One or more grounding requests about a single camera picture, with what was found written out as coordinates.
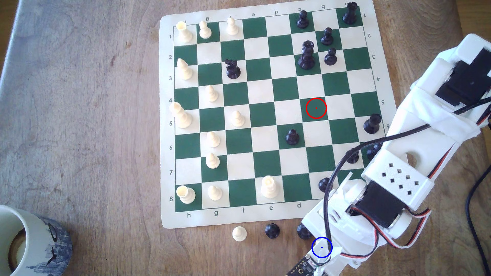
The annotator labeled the green white chess mat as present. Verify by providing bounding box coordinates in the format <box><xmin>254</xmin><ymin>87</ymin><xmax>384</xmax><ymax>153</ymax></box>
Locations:
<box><xmin>158</xmin><ymin>0</ymin><xmax>397</xmax><ymax>229</ymax></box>

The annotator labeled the black knight chess piece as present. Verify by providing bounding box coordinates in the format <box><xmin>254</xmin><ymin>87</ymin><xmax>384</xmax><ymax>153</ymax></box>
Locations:
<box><xmin>224</xmin><ymin>59</ymin><xmax>241</xmax><ymax>79</ymax></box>

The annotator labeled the black rook chess piece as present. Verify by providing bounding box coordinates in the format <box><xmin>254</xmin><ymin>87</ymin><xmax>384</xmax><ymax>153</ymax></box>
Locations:
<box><xmin>342</xmin><ymin>2</ymin><xmax>359</xmax><ymax>25</ymax></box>

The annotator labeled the tall black queen chess piece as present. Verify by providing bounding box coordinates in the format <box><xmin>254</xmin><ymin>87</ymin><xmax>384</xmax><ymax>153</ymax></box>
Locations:
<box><xmin>298</xmin><ymin>40</ymin><xmax>316</xmax><ymax>70</ymax></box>

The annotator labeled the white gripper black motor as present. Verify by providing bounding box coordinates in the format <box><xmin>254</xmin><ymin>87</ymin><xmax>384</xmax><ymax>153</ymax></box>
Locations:
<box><xmin>301</xmin><ymin>178</ymin><xmax>407</xmax><ymax>276</ymax></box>

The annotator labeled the white rook chess piece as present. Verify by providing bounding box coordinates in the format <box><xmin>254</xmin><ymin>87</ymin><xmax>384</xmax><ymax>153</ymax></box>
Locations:
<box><xmin>175</xmin><ymin>21</ymin><xmax>193</xmax><ymax>43</ymax></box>
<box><xmin>176</xmin><ymin>185</ymin><xmax>196</xmax><ymax>204</ymax></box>

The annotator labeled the red white black wire bundle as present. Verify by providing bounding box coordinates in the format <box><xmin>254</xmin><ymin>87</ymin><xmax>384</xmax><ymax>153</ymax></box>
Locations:
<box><xmin>347</xmin><ymin>206</ymin><xmax>432</xmax><ymax>249</ymax></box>
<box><xmin>339</xmin><ymin>230</ymin><xmax>380</xmax><ymax>261</ymax></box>

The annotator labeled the small camera circuit board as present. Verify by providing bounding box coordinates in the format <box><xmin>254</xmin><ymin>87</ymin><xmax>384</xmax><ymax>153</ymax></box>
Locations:
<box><xmin>287</xmin><ymin>253</ymin><xmax>330</xmax><ymax>276</ymax></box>

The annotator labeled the tall white king chess piece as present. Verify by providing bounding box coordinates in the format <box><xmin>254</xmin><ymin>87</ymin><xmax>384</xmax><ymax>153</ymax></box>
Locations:
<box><xmin>169</xmin><ymin>101</ymin><xmax>192</xmax><ymax>129</ymax></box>

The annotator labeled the white mug skyline print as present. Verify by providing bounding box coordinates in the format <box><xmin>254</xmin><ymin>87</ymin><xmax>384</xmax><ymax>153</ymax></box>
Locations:
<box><xmin>0</xmin><ymin>205</ymin><xmax>73</xmax><ymax>276</ymax></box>

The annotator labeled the white bishop chess piece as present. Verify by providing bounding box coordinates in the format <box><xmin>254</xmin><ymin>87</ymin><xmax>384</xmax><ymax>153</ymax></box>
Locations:
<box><xmin>176</xmin><ymin>58</ymin><xmax>193</xmax><ymax>81</ymax></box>

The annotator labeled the white tape wrap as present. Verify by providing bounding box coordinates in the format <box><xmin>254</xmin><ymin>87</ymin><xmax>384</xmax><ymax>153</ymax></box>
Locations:
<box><xmin>406</xmin><ymin>87</ymin><xmax>481</xmax><ymax>143</ymax></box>

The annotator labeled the white queen chess piece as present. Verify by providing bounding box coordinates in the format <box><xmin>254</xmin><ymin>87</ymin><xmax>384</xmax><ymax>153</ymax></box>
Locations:
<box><xmin>261</xmin><ymin>175</ymin><xmax>279</xmax><ymax>199</ymax></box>

